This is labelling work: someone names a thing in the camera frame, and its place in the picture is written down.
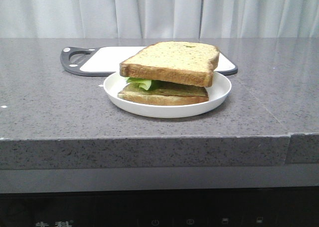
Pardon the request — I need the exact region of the white cutting board grey rim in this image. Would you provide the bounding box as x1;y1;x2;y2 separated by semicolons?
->
60;46;238;77

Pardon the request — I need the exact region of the white round plate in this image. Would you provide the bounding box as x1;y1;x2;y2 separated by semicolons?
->
103;72;232;118

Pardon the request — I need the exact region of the grey white curtain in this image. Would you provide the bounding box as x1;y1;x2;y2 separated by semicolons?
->
0;0;319;38

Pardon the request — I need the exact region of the green lettuce leaf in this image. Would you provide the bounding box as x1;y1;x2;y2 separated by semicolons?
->
126;77;161;91

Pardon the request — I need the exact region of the thin bottom bread slice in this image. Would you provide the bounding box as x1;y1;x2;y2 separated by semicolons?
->
117;82;209;106

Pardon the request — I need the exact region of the thick top bread slice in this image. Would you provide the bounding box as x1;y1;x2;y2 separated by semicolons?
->
119;41;220;87

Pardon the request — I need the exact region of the black appliance control panel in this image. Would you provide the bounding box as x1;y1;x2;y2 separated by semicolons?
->
0;187;319;227

